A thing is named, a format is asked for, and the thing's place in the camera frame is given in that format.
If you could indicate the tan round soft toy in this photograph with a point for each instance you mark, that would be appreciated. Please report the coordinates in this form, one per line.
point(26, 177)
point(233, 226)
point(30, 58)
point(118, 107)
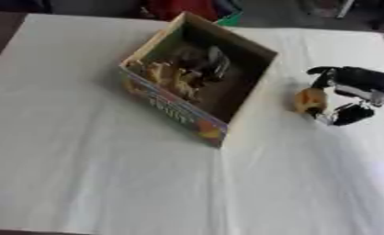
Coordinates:
point(310, 100)

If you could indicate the black and white soft toy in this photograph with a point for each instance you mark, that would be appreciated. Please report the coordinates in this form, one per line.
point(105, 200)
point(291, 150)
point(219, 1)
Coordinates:
point(207, 62)

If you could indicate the tan cardboard box printed front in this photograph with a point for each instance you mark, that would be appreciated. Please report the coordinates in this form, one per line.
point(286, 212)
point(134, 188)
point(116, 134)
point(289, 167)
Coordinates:
point(238, 76)

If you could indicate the green object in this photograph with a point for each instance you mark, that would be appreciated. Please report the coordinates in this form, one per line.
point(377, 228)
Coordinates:
point(230, 19)

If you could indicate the red bag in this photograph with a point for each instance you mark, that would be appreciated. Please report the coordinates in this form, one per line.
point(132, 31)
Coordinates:
point(179, 7)

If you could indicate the tan giraffe soft toy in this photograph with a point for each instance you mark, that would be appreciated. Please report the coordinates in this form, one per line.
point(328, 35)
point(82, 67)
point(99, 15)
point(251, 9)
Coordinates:
point(171, 76)

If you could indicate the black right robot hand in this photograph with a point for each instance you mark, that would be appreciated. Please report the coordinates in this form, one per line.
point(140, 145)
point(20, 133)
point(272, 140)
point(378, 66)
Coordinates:
point(361, 80)

